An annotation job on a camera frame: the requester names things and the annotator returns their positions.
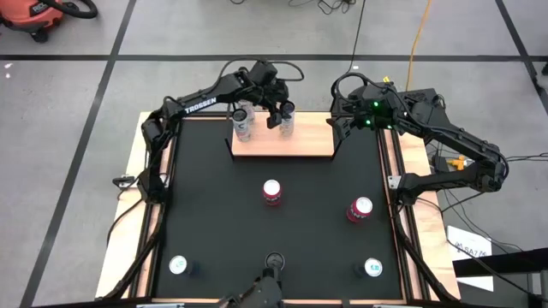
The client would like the black metal beam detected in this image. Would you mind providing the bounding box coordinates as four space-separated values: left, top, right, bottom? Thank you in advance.
452 247 548 277

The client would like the black braided cable sleeve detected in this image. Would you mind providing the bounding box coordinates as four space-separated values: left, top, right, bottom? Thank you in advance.
391 204 462 304
100 200 169 300

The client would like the blue Red Bull can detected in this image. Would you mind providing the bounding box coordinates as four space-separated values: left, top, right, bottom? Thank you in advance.
168 254 200 276
353 257 384 278

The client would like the white paper label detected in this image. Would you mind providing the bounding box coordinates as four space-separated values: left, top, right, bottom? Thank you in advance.
446 225 494 293

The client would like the black vacuum hose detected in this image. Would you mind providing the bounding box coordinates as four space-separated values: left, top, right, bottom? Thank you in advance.
42 0 99 21

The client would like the black aluminium table frame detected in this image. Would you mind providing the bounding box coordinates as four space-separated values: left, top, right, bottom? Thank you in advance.
128 110 433 308

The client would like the orange shop vacuum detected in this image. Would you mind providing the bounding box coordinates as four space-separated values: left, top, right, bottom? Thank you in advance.
0 0 65 43

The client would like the wooden block platform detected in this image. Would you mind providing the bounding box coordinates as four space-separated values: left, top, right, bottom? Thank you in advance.
225 109 343 160

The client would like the black looped cable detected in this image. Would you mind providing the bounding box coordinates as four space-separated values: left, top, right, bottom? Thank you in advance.
331 0 369 100

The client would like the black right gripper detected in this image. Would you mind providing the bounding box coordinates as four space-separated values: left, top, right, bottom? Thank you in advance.
325 83 402 149

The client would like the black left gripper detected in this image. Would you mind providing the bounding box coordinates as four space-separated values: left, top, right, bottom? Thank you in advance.
243 59 296 129

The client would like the red Fanta soda can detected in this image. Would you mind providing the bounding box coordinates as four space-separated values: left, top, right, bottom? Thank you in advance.
262 178 283 207
345 196 374 224

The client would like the yellow extension cable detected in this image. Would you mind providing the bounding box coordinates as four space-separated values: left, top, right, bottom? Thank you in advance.
405 0 434 92

